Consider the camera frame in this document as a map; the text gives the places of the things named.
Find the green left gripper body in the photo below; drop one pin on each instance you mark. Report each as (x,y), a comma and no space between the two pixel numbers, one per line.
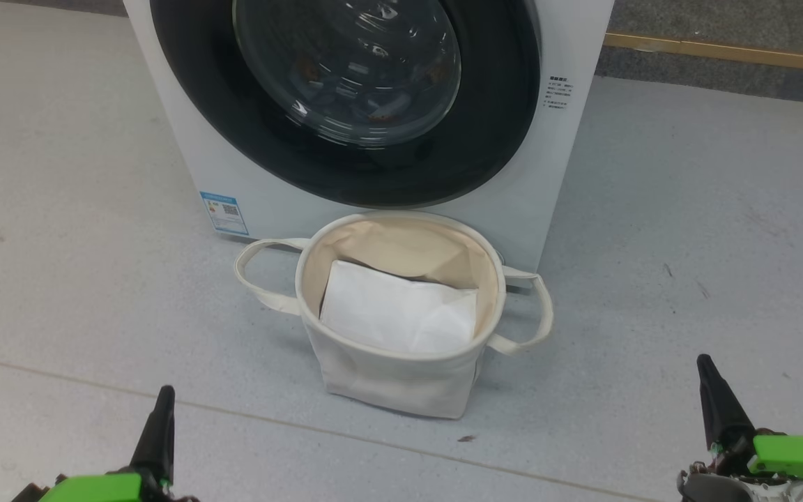
(95,488)

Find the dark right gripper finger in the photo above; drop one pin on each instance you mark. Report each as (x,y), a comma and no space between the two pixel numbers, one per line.
(722,408)

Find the cream canvas laundry basket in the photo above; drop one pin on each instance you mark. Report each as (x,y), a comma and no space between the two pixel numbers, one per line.
(387,383)

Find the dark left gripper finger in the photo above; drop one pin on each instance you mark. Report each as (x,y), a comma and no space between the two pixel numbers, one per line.
(159,439)

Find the yellow wooden floor strip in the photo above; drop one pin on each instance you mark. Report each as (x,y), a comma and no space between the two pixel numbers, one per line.
(722,50)

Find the white front-load washing machine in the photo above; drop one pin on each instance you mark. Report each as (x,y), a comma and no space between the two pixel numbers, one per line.
(569,174)

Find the blue energy label sticker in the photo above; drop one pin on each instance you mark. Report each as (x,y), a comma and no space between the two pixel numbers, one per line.
(224,213)

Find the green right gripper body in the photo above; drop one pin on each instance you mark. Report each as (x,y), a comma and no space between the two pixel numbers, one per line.
(799,453)

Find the black text warning sticker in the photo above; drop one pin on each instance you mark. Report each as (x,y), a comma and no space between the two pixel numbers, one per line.
(557,92)

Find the white folded pad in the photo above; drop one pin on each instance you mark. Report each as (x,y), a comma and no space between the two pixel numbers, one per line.
(394,310)

